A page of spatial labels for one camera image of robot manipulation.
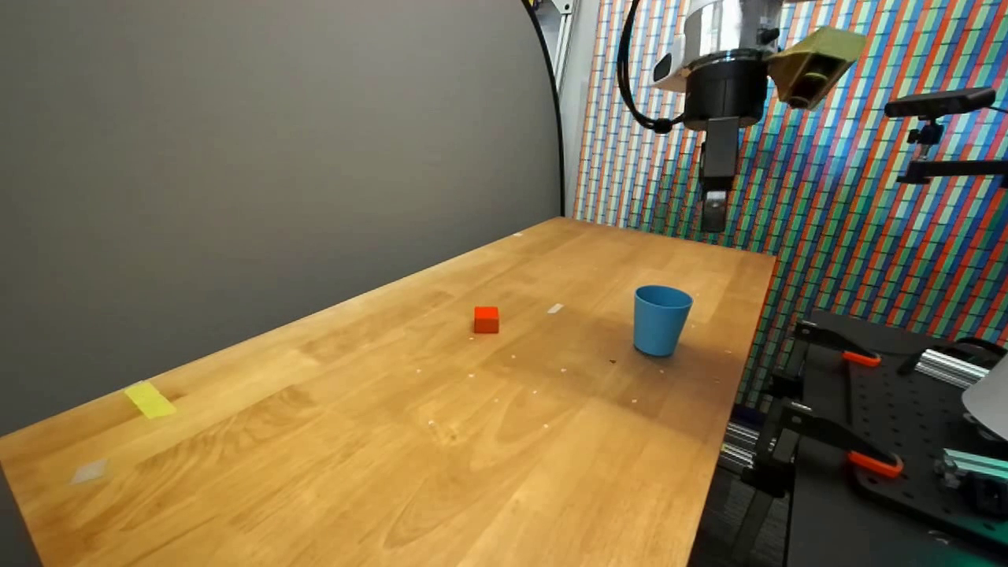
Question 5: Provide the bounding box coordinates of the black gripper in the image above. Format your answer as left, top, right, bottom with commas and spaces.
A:
684, 50, 777, 237

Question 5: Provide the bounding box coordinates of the blue plastic cup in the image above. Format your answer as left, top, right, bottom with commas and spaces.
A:
631, 282, 697, 362

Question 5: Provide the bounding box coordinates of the red block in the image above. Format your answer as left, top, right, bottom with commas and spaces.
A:
470, 303, 504, 336

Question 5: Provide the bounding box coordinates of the colourful checked backdrop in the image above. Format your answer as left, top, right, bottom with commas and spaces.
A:
569, 0, 1008, 382

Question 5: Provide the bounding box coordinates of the silver aluminium extrusion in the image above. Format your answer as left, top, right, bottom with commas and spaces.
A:
909, 347, 996, 389

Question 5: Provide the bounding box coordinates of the grey backdrop panel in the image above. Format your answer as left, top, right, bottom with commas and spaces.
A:
0, 0, 569, 437

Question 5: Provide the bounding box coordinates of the yellow tape strip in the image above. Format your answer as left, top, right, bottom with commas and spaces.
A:
123, 378, 181, 423

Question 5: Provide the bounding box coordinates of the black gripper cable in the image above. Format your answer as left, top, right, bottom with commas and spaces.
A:
613, 0, 697, 136

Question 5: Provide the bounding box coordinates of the tan wrist camera bar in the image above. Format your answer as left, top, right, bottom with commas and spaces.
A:
764, 24, 874, 113

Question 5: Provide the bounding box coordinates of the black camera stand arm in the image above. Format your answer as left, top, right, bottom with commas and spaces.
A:
894, 116, 1008, 190

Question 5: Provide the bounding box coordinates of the orange-handled black clamp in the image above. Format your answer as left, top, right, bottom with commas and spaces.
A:
786, 316, 889, 372
780, 401, 907, 484

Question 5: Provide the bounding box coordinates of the black camera on stand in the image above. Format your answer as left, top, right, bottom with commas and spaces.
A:
881, 86, 998, 118

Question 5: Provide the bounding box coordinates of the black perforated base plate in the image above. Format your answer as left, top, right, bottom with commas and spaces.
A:
797, 313, 1008, 548

